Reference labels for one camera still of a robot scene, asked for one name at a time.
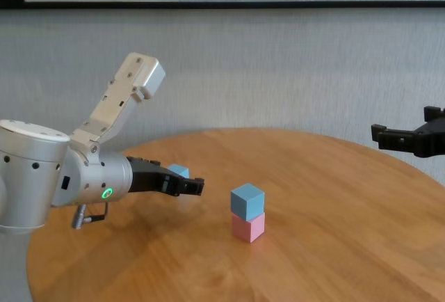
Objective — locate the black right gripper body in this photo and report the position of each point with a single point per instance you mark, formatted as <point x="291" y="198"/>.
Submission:
<point x="432" y="136"/>

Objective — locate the pink building block cube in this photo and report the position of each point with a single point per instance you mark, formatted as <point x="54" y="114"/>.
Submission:
<point x="247" y="229"/>

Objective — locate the blue building block cube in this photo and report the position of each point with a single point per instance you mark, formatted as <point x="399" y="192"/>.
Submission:
<point x="179" y="170"/>
<point x="247" y="201"/>

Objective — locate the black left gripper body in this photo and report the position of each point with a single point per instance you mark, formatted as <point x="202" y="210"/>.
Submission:
<point x="146" y="176"/>

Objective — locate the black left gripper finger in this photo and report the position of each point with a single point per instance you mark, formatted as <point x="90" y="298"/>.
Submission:
<point x="191" y="187"/>

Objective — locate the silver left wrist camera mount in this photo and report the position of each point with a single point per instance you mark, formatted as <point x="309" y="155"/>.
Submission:
<point x="121" y="96"/>

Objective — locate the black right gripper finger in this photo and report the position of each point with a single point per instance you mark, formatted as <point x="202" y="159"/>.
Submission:
<point x="393" y="138"/>
<point x="434" y="114"/>

